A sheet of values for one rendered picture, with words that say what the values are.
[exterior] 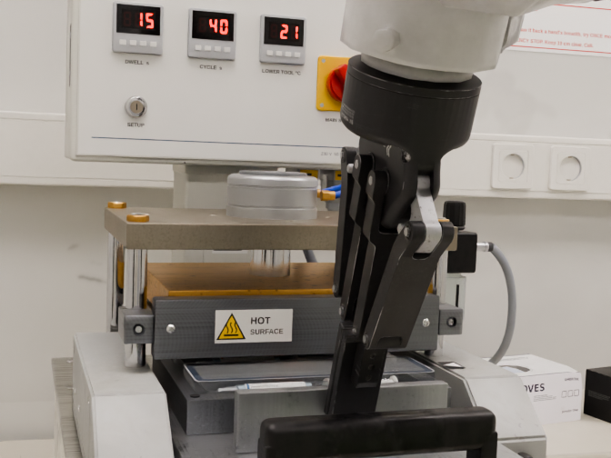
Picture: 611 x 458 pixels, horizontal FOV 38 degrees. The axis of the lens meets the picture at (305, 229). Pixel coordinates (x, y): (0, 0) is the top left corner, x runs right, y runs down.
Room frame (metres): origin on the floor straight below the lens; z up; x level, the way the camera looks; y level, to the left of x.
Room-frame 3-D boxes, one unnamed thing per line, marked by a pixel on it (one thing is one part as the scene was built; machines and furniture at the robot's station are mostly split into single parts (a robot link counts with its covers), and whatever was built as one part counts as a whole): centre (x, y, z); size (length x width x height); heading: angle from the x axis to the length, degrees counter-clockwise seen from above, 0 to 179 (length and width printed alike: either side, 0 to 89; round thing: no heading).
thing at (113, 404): (0.67, 0.14, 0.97); 0.25 x 0.05 x 0.07; 18
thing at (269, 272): (0.78, 0.02, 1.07); 0.22 x 0.17 x 0.10; 108
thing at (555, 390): (1.27, -0.28, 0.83); 0.23 x 0.12 x 0.07; 117
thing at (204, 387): (0.66, -0.01, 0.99); 0.18 x 0.06 x 0.02; 108
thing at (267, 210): (0.81, 0.02, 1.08); 0.31 x 0.24 x 0.13; 108
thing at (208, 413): (0.70, 0.01, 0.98); 0.20 x 0.17 x 0.03; 108
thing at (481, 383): (0.75, -0.13, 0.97); 0.26 x 0.05 x 0.07; 18
